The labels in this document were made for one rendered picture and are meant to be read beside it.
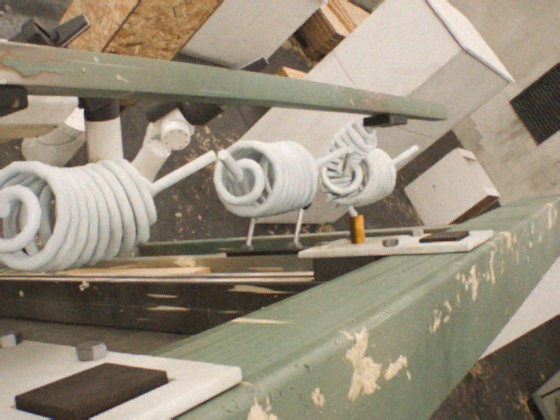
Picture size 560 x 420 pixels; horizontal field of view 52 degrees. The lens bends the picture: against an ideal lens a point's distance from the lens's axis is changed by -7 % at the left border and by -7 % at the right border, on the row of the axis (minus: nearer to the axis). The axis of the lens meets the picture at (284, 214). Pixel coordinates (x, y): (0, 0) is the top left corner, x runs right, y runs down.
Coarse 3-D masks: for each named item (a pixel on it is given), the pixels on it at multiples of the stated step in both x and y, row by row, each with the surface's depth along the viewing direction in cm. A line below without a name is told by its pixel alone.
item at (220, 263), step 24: (96, 264) 153; (120, 264) 148; (144, 264) 143; (168, 264) 139; (192, 264) 135; (216, 264) 131; (240, 264) 127; (264, 264) 124; (288, 264) 121; (312, 264) 118
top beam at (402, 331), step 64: (448, 256) 54; (512, 256) 67; (256, 320) 38; (320, 320) 36; (384, 320) 36; (448, 320) 46; (256, 384) 25; (320, 384) 29; (384, 384) 35; (448, 384) 45
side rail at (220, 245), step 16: (192, 240) 171; (208, 240) 166; (224, 240) 161; (240, 240) 157; (256, 240) 154; (272, 240) 151; (288, 240) 149; (304, 240) 146; (320, 240) 144; (144, 256) 177; (160, 256) 173
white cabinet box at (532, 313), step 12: (552, 276) 413; (540, 288) 418; (552, 288) 413; (528, 300) 423; (540, 300) 418; (552, 300) 412; (528, 312) 423; (540, 312) 418; (552, 312) 412; (516, 324) 428; (528, 324) 423; (540, 324) 417; (504, 336) 434; (516, 336) 428; (492, 348) 439
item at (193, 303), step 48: (336, 144) 64; (336, 240) 72; (384, 240) 61; (480, 240) 59; (0, 288) 103; (48, 288) 95; (96, 288) 88; (144, 288) 82; (192, 288) 77; (240, 288) 73; (288, 288) 69
